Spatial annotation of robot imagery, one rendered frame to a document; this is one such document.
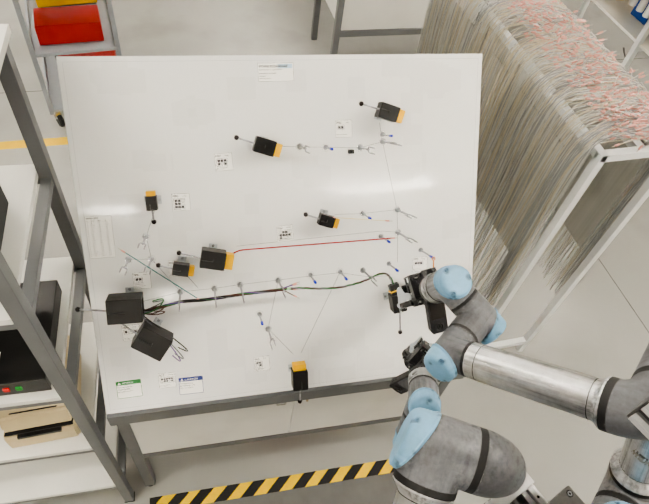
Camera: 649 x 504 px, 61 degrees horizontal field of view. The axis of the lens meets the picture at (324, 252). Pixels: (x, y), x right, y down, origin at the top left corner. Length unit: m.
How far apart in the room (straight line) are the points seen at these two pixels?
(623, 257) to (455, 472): 3.08
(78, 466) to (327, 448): 1.05
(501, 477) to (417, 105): 1.08
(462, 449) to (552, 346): 2.33
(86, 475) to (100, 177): 1.28
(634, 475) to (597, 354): 2.06
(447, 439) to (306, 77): 1.04
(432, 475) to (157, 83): 1.17
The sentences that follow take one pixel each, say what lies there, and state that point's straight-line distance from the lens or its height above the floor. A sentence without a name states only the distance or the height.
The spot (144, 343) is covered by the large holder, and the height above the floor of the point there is 1.18.
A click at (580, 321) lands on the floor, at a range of 3.51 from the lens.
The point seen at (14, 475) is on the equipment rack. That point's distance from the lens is 2.57.
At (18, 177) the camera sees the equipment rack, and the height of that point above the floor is 1.46.
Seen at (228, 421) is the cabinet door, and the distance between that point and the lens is 2.09.
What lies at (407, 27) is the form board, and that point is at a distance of 4.55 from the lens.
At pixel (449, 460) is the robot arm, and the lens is 1.03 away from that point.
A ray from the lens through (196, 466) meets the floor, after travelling 2.67.
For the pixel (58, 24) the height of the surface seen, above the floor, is 0.69.
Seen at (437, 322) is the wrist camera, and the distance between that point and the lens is 1.43.
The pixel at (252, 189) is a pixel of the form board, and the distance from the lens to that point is 1.62.
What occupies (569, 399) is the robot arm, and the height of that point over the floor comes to 1.67.
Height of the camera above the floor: 2.54
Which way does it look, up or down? 51 degrees down
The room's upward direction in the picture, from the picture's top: 10 degrees clockwise
